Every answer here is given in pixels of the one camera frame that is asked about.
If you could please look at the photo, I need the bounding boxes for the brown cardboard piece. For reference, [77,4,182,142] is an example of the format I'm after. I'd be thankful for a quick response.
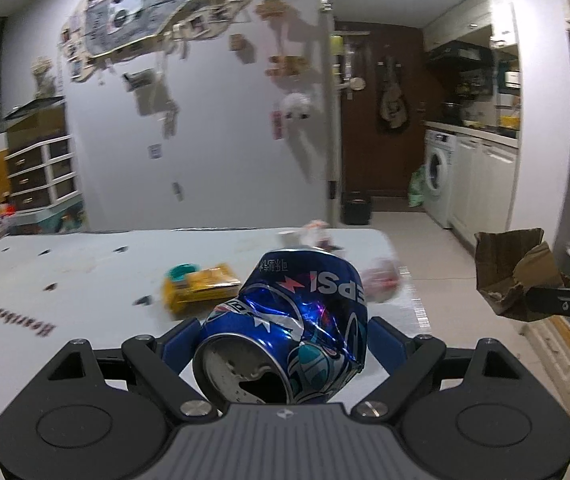
[475,228,570,322]

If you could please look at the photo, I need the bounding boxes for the crushed blue Pepsi can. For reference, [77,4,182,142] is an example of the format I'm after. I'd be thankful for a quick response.
[193,247,368,408]

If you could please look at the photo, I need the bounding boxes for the white red plastic bag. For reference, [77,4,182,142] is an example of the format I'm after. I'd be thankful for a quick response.
[361,258,408,304]

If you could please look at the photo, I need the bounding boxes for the yellow snack box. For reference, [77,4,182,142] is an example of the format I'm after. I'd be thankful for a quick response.
[161,263,242,315]

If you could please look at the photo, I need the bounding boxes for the teal round lid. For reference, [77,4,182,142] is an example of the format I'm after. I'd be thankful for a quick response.
[166,263,199,285]

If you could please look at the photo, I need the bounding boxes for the white crumpled wrapper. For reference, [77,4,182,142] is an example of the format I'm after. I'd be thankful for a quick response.
[278,220,343,254]

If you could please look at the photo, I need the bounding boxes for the black floor bin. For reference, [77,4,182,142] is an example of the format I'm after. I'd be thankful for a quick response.
[341,191,373,226]

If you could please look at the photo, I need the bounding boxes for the green plastic bag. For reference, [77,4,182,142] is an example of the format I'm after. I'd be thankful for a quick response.
[407,165,425,208]

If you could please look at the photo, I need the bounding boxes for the white kitchen cabinets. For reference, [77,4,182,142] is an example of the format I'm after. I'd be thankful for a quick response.
[450,134,518,250]

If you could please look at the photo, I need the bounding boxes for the white washing machine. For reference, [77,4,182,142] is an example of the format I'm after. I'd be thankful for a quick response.
[424,129,457,230]

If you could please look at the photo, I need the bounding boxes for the white drawer cabinet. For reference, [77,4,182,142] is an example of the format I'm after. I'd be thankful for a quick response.
[5,136,80,211]

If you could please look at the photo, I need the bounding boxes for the hanging brown bag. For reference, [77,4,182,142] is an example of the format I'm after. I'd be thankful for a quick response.
[378,55,410,132]

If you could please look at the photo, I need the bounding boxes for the glass fish tank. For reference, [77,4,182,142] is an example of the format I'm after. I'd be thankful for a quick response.
[5,96,67,152]

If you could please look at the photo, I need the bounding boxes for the white plush wall toy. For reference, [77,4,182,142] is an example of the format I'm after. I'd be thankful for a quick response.
[280,92,312,120]

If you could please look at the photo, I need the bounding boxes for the wall collage board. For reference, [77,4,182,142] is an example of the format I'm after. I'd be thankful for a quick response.
[59,0,251,82]

